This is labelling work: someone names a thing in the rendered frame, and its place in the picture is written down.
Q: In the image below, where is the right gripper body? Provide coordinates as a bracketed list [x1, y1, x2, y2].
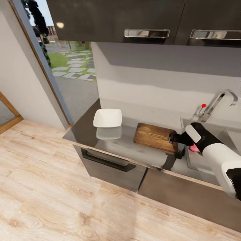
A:
[173, 133, 194, 146]

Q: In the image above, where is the cutting board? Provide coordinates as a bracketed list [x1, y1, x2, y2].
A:
[134, 123, 178, 153]

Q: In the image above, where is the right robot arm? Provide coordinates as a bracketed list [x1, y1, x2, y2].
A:
[170, 123, 241, 201]

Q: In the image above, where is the vidalia onion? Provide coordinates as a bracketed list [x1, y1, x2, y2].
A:
[189, 144, 199, 152]

